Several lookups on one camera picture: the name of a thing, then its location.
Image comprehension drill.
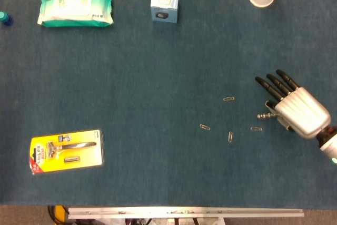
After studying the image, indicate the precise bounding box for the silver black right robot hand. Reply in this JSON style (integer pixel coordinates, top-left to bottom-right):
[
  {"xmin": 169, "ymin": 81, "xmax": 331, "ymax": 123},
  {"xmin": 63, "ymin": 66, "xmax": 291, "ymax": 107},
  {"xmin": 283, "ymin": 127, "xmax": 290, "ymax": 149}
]
[{"xmin": 254, "ymin": 69, "xmax": 332, "ymax": 140}]

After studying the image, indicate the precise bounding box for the teal felt table cloth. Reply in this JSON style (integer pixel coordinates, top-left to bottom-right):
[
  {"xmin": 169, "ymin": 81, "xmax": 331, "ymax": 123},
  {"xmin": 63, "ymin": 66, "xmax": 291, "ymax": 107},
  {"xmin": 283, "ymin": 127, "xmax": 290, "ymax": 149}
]
[{"xmin": 0, "ymin": 0, "xmax": 337, "ymax": 207}]

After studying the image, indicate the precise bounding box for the light blue speaker box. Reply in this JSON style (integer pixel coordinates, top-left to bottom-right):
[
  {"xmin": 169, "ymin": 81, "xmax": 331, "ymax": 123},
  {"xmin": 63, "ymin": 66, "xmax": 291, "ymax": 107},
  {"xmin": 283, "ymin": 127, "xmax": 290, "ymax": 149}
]
[{"xmin": 151, "ymin": 0, "xmax": 181, "ymax": 23}]

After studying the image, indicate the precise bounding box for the yellow razor blister pack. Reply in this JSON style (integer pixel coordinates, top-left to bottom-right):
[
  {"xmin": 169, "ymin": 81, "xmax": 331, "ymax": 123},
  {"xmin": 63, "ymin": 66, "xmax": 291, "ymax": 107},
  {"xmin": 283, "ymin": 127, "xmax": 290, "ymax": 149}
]
[{"xmin": 29, "ymin": 129, "xmax": 104, "ymax": 175}]

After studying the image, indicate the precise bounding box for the green white wet wipes pack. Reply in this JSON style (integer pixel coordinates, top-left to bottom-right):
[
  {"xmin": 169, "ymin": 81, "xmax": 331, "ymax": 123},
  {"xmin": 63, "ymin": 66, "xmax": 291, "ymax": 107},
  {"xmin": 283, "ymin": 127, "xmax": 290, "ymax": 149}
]
[{"xmin": 37, "ymin": 0, "xmax": 114, "ymax": 28}]

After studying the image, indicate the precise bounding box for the blue bottle cap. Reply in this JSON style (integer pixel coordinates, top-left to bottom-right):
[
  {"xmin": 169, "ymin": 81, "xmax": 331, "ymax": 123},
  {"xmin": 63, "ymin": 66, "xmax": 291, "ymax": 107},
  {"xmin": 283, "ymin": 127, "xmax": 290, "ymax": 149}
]
[{"xmin": 0, "ymin": 11, "xmax": 13, "ymax": 27}]

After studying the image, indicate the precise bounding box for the aluminium rail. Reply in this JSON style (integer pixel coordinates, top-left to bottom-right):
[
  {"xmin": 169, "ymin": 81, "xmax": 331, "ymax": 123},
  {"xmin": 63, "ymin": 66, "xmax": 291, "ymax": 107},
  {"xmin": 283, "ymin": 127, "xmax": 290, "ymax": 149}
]
[{"xmin": 67, "ymin": 207, "xmax": 305, "ymax": 219}]

